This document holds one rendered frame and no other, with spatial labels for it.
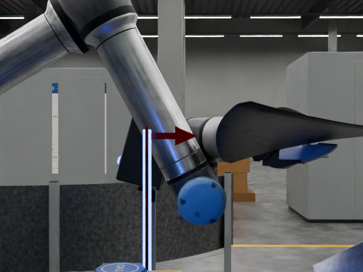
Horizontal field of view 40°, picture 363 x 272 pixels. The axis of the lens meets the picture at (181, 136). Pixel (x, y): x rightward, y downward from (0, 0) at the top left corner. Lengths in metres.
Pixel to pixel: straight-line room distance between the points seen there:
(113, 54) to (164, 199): 1.74
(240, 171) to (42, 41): 7.89
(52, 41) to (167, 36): 4.05
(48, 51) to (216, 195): 0.41
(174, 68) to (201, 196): 4.18
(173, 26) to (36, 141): 2.78
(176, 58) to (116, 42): 4.14
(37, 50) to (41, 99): 5.93
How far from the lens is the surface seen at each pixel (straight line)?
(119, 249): 2.43
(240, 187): 8.75
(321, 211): 6.86
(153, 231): 1.16
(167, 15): 5.01
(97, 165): 6.71
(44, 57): 0.96
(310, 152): 0.73
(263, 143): 0.70
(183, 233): 2.59
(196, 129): 0.89
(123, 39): 0.80
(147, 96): 0.78
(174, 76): 4.91
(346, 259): 0.69
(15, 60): 0.96
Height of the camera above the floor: 1.18
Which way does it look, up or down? level
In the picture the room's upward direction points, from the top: straight up
